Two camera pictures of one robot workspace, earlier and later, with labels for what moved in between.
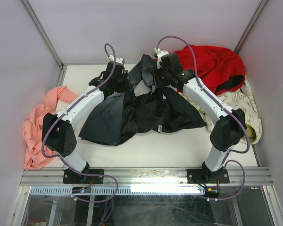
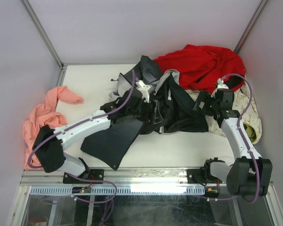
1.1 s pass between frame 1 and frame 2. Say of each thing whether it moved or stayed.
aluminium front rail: stayed
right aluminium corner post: stayed
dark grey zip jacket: moved
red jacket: stayed
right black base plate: stayed
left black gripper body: moved
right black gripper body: moved
